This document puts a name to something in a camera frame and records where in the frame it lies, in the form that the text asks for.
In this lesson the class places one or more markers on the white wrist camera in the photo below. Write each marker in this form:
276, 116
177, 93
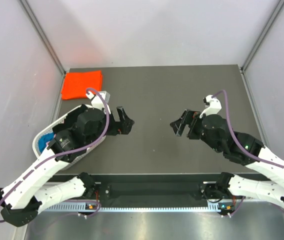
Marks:
96, 101
212, 106

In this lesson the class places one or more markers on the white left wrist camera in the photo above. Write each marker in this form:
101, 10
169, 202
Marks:
96, 101

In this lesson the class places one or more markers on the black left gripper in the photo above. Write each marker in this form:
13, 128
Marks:
124, 126

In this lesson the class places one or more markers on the folded orange t-shirt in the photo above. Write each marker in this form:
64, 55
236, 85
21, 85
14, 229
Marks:
76, 84

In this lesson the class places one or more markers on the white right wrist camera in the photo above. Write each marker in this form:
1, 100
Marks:
212, 106

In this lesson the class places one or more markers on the right aluminium frame post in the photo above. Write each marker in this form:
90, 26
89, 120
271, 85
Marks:
263, 34

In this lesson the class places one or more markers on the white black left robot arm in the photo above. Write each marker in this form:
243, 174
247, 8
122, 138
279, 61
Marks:
75, 134

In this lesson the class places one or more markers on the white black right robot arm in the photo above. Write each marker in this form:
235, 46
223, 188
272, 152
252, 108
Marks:
240, 148

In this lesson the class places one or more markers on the aluminium frame post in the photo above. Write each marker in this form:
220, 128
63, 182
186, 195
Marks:
25, 5
263, 34

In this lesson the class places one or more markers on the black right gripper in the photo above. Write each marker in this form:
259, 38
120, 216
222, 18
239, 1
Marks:
189, 117

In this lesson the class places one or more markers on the white plastic laundry basket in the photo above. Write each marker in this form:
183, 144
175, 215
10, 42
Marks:
47, 130

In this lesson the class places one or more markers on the blue t-shirt in basket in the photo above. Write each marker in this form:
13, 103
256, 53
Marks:
44, 140

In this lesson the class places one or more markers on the left aluminium frame post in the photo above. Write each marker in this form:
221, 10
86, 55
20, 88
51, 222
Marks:
25, 5

